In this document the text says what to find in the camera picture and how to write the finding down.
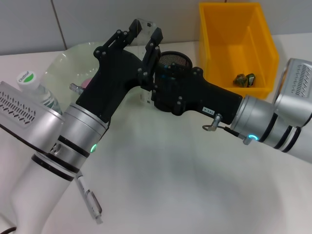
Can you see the clear green-label water bottle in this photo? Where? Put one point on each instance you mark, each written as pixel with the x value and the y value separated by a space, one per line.
pixel 26 79

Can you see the transparent plastic ruler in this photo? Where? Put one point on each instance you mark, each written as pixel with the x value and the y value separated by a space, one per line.
pixel 146 31

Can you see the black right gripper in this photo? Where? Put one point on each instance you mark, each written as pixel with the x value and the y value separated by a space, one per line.
pixel 209 97

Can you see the grey and white pen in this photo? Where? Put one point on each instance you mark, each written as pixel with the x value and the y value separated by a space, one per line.
pixel 89 197

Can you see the yellow plastic bin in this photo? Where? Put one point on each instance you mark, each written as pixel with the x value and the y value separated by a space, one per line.
pixel 226 36

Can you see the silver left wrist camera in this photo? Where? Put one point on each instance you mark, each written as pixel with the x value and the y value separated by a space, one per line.
pixel 29 114

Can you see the green glass fruit plate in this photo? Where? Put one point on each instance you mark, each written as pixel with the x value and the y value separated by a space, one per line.
pixel 73 58

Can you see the green plastic wrapper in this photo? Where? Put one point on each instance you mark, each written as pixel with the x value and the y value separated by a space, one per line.
pixel 243 80

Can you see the black mesh pen holder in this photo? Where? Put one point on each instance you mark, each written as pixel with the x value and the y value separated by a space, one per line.
pixel 175 57

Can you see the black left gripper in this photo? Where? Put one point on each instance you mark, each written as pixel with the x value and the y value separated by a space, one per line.
pixel 109 80

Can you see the pink toy peach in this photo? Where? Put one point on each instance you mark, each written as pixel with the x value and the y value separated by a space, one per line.
pixel 86 82

